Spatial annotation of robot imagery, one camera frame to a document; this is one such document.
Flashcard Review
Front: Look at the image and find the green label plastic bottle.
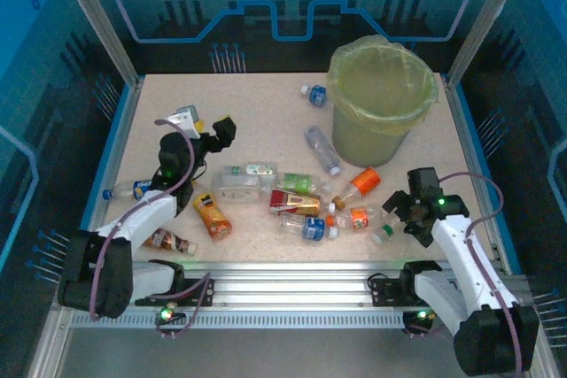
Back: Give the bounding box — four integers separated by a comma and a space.
275, 173, 334, 197

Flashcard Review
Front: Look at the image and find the small board with green light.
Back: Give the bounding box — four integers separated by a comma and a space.
154, 305, 187, 326
402, 309, 439, 330

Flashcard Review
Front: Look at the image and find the brown label drink bottle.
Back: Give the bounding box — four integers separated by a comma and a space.
142, 227, 198, 257

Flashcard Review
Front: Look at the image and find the small green cap bottle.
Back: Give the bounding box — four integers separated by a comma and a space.
370, 213, 407, 246

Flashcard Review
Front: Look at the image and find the aluminium mounting rail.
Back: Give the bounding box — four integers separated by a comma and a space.
57, 260, 531, 311

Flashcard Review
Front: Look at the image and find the slotted grey cable duct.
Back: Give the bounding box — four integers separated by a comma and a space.
70, 310, 444, 331

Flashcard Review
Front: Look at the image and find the large orange label bottle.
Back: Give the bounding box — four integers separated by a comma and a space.
332, 166, 383, 210

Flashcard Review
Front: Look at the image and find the clear rectangular plastic bottle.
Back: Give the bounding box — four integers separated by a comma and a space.
211, 173, 276, 204

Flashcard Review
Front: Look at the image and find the Pepsi bottle with blue cap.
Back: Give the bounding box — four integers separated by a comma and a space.
101, 178, 157, 201

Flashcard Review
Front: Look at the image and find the aluminium side rail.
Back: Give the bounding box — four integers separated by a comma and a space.
441, 74, 526, 276
66, 75, 146, 275

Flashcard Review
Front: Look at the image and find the red gold label bottle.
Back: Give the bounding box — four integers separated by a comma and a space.
268, 189, 338, 219

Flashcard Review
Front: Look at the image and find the yellow orange label bottle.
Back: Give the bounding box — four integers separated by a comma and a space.
192, 191, 234, 242

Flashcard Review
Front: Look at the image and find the small orange label bottle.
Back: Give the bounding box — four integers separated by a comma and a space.
325, 205, 383, 232

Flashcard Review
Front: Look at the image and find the aluminium frame post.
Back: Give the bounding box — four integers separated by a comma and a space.
445, 0, 535, 89
49, 0, 145, 87

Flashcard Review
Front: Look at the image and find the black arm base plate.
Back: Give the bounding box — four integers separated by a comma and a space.
368, 278, 417, 308
135, 278, 216, 308

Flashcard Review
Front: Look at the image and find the small blue label water bottle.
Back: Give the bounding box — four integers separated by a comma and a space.
299, 83, 330, 108

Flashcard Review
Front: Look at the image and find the yellow-lined trash bin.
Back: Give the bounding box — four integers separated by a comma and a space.
326, 35, 440, 136

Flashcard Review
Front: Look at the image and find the translucent grey mesh bin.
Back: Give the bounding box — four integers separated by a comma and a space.
327, 35, 439, 170

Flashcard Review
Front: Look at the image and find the clear ribbed unlabelled bottle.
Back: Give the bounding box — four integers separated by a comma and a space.
303, 125, 344, 177

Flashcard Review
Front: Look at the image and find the clear bottle green white label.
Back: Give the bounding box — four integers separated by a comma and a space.
221, 163, 279, 181

